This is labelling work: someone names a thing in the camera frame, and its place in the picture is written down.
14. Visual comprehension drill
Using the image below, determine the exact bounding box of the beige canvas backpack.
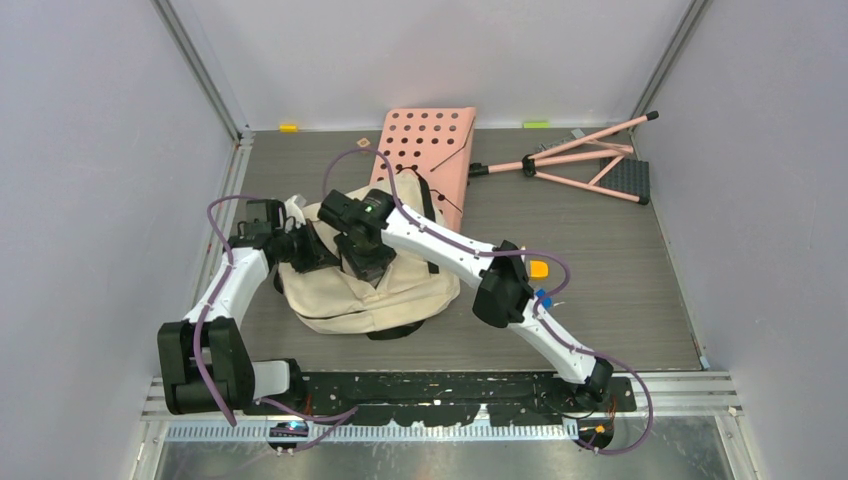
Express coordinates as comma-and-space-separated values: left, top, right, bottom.
277, 202, 460, 341

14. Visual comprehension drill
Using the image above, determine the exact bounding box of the blue eraser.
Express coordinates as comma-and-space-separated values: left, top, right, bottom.
535, 289, 553, 309

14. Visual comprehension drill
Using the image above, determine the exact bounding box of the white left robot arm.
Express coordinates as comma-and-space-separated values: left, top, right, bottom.
157, 195, 334, 425

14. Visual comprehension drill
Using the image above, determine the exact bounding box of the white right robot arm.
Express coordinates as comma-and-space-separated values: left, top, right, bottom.
318, 189, 613, 411

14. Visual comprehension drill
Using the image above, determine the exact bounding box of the pink perforated music stand tray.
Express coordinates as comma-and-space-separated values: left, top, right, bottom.
378, 107, 477, 232

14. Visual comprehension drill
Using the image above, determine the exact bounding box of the orange yellow eraser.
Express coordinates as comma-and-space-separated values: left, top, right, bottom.
528, 260, 550, 280

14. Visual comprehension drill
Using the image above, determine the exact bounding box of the grey lego strip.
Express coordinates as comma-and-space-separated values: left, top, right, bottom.
535, 129, 585, 153

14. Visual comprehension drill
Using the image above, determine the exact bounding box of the pink folding tripod stand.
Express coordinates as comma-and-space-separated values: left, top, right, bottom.
469, 110, 660, 205

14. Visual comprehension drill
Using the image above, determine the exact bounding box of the dark grey lego baseplate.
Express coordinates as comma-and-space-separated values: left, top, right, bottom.
597, 158, 651, 205

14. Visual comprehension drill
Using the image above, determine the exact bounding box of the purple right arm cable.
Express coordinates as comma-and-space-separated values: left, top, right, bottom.
321, 147, 655, 457

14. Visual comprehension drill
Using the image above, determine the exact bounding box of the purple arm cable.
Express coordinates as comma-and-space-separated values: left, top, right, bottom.
192, 194, 359, 453
321, 147, 655, 457

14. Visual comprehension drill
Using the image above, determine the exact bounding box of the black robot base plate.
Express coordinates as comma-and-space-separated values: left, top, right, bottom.
241, 370, 637, 429

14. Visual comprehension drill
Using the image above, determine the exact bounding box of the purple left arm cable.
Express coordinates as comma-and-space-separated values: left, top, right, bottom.
192, 194, 359, 453

